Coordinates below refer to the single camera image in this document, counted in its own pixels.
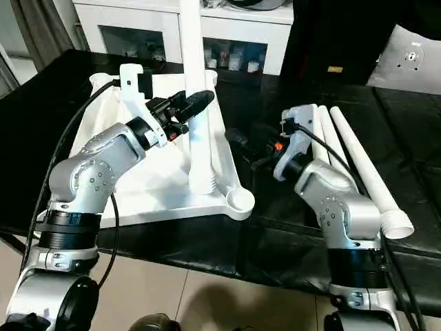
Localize white plastic table top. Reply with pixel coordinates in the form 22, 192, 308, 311
36, 68, 256, 229

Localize white plastic table leg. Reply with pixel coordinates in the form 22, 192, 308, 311
181, 0, 221, 197
316, 104, 342, 170
329, 106, 416, 239
311, 132, 327, 163

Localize black work mat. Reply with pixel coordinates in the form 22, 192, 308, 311
0, 48, 441, 294

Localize tall white jar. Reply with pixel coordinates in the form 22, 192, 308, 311
228, 52, 243, 72

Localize white glass-door cabinet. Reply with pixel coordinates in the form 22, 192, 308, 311
71, 0, 294, 75

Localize black tall furniture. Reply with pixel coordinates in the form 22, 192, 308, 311
279, 0, 441, 87

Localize grey printed cushion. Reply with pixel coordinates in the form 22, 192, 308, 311
365, 23, 441, 96

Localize grey curtain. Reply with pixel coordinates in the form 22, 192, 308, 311
12, 0, 80, 61

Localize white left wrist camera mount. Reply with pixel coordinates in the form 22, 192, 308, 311
119, 63, 163, 150

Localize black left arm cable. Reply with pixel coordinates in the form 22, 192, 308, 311
23, 78, 125, 289

